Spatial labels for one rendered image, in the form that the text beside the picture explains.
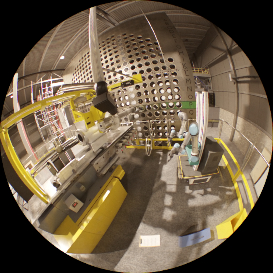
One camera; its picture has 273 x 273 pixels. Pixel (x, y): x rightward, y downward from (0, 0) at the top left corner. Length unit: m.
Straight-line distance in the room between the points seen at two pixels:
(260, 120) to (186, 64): 5.87
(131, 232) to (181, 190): 1.26
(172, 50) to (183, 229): 4.63
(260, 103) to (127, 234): 8.08
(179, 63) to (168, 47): 0.77
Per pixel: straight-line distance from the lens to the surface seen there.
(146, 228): 1.71
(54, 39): 9.95
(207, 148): 1.62
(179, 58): 3.49
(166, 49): 3.65
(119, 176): 1.53
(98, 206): 1.40
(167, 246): 1.74
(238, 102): 8.79
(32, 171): 1.71
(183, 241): 1.57
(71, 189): 1.49
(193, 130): 1.02
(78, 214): 1.55
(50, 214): 1.63
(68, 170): 1.43
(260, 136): 7.25
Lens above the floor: 1.70
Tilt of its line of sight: 25 degrees down
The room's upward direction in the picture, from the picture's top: 12 degrees counter-clockwise
